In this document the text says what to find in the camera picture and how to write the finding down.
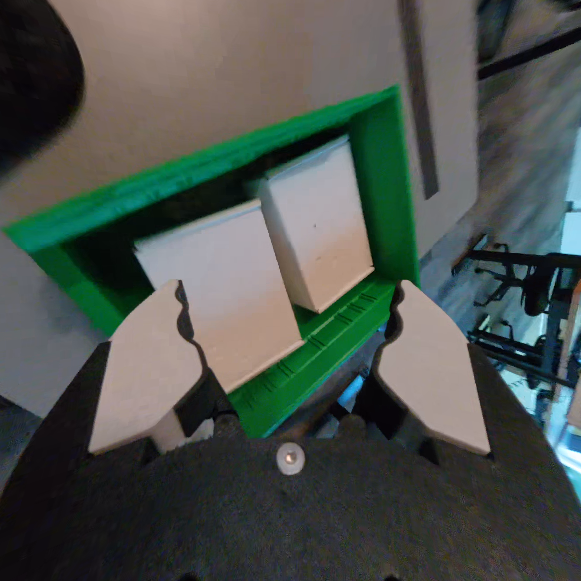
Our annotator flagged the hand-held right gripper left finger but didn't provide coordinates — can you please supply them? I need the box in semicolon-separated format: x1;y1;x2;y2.
87;279;210;455

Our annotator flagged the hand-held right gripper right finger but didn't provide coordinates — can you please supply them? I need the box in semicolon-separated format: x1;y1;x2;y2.
371;279;492;457

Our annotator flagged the white cardboard box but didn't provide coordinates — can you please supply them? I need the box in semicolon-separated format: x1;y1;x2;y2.
133;198;305;395
245;133;376;314

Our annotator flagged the green plastic bin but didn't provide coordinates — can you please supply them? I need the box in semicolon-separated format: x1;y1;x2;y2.
2;84;420;438

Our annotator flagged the black dimpled wrist rest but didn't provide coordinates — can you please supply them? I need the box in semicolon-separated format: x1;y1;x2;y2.
0;0;87;164

